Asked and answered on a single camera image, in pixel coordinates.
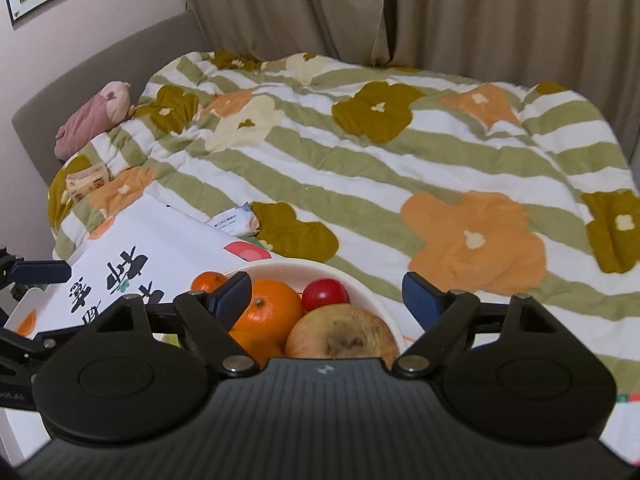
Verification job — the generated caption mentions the reddish brown apple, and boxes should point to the reddish brown apple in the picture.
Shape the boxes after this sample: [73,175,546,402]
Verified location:
[284,304,400,367]

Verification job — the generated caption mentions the small printed box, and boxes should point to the small printed box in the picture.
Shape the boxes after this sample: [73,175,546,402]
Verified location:
[65,162,110,203]

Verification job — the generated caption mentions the pink plush toy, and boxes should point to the pink plush toy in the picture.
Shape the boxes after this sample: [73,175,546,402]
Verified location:
[54,81,134,162]

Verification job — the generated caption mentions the cream oval fruit bowl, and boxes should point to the cream oval fruit bowl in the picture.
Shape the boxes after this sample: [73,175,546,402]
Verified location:
[224,258,408,351]

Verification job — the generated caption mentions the small red-orange mandarin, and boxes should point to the small red-orange mandarin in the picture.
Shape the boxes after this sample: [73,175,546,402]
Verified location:
[190,271,227,294]

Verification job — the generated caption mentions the striped floral quilt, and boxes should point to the striped floral quilt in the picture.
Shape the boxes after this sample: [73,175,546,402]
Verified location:
[48,51,639,394]

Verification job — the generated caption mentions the grey bed headboard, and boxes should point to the grey bed headboard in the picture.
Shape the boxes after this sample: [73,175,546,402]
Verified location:
[12,12,207,184]

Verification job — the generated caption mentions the large orange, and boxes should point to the large orange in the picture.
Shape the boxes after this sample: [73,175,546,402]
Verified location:
[230,280,304,368]

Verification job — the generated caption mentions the white tissue packet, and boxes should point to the white tissue packet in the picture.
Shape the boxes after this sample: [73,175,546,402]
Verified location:
[206,203,260,240]

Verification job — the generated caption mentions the beige curtain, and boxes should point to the beige curtain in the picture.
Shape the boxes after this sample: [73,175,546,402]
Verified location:
[186,0,639,154]

